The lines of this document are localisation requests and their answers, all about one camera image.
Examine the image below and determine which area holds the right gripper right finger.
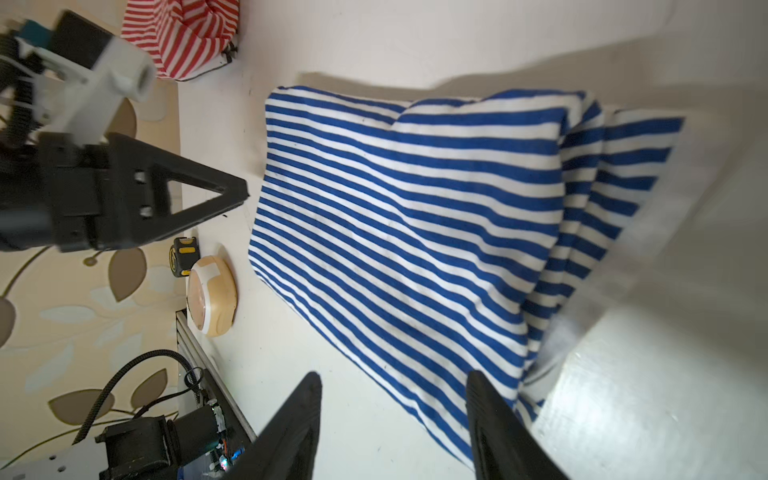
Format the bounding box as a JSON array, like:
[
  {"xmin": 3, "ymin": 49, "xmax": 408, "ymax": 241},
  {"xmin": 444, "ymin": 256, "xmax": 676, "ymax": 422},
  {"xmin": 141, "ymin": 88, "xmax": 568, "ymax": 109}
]
[{"xmin": 466, "ymin": 370, "xmax": 567, "ymax": 480}]

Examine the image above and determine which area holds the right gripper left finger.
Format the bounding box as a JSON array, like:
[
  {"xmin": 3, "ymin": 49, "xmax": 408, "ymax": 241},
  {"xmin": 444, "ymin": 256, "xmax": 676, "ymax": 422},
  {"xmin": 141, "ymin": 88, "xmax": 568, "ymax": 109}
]
[{"xmin": 224, "ymin": 372, "xmax": 322, "ymax": 480}]

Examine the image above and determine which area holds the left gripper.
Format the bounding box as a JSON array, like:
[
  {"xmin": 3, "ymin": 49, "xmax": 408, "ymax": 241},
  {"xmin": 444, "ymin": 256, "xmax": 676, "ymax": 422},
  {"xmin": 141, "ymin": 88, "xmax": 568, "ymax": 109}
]
[{"xmin": 1, "ymin": 133, "xmax": 249, "ymax": 252}]

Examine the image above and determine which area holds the blue striped tank top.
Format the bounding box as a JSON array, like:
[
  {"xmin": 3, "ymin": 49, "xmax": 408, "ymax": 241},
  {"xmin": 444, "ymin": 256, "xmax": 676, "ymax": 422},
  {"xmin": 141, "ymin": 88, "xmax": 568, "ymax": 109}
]
[{"xmin": 248, "ymin": 86, "xmax": 684, "ymax": 465}]

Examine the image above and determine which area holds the red striped folded tank top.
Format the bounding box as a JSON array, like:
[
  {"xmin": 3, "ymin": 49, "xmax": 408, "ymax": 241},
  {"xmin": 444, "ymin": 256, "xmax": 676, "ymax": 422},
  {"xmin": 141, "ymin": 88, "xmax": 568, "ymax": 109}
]
[{"xmin": 121, "ymin": 0, "xmax": 240, "ymax": 81}]

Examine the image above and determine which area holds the black yellow tape measure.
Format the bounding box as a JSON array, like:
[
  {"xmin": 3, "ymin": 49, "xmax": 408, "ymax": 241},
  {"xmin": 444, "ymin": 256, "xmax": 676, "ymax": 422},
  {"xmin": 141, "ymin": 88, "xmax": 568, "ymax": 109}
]
[{"xmin": 169, "ymin": 237, "xmax": 201, "ymax": 278}]

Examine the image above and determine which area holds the beige round tape dispenser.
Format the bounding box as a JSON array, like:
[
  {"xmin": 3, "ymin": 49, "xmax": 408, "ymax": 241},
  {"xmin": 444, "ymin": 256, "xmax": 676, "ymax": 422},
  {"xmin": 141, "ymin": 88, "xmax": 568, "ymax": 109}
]
[{"xmin": 186, "ymin": 255, "xmax": 238, "ymax": 338}]

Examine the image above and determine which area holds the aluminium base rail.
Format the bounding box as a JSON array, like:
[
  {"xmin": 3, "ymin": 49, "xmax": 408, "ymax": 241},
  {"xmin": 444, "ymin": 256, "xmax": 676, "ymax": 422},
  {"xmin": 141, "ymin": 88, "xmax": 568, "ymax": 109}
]
[{"xmin": 175, "ymin": 309, "xmax": 256, "ymax": 479}]

